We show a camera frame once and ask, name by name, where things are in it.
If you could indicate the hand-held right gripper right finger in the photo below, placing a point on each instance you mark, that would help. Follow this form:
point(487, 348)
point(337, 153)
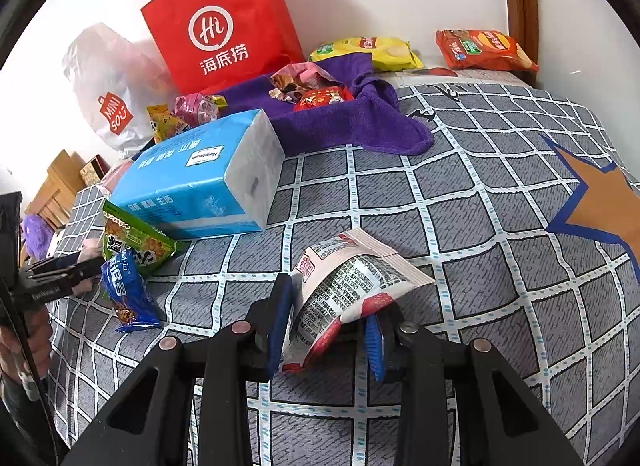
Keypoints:
point(374, 346)

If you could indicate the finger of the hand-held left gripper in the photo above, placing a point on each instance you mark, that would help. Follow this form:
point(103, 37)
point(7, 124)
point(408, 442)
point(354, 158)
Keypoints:
point(82, 281)
point(70, 263)

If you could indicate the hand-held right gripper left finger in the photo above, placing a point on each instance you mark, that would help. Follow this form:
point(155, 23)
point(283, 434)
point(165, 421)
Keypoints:
point(280, 326)

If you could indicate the blue snack packet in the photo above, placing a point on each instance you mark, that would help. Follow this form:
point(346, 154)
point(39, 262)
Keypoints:
point(125, 296)

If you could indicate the green snack packet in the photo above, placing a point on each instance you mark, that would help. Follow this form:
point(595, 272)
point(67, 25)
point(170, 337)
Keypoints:
point(135, 241)

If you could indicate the pink white strawberry snack packet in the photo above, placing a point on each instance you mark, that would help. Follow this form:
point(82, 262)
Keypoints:
point(345, 286)

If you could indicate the pale pink starred snack packet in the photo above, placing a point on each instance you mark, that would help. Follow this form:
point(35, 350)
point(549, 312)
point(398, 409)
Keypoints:
point(115, 176)

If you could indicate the yellow snack packet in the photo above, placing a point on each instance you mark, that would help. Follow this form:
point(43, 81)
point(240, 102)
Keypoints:
point(162, 123)

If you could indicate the small pink snack packet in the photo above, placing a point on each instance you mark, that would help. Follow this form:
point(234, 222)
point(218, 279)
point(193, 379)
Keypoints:
point(197, 108)

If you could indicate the red snack packet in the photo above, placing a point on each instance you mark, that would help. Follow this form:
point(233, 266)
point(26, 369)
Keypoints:
point(325, 98)

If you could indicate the multicolour snack packet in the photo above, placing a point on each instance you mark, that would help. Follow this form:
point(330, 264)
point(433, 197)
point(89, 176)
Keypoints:
point(295, 80)

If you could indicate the person's left hand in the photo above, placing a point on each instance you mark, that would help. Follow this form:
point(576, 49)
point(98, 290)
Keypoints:
point(20, 346)

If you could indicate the purple plush toy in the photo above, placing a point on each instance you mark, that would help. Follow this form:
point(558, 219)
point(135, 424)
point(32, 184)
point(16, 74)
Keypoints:
point(35, 236)

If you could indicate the wooden headboard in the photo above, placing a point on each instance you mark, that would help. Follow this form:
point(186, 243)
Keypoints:
point(50, 191)

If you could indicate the grey checked bed sheet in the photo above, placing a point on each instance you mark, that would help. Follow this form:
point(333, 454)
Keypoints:
point(450, 246)

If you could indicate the blue tissue pack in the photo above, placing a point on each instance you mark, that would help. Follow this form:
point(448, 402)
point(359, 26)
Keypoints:
point(190, 180)

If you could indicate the white plastic shopping bag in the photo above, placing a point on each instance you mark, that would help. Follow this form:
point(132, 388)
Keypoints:
point(100, 85)

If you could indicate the purple towel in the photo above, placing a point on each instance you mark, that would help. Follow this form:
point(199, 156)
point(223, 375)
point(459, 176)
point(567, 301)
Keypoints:
point(350, 120)

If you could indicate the red paper bag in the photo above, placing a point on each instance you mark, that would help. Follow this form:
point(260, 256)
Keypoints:
point(220, 35)

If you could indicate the yellow chip bag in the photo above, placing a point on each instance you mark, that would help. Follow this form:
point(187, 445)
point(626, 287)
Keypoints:
point(365, 50)

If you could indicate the white printed bed sheet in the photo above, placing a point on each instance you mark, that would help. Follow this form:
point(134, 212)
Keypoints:
point(480, 76)

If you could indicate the orange chip bag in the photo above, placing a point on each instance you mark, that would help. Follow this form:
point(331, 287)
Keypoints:
point(480, 48)

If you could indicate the brown wooden door frame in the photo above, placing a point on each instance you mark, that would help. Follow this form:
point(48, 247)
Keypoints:
point(520, 5)

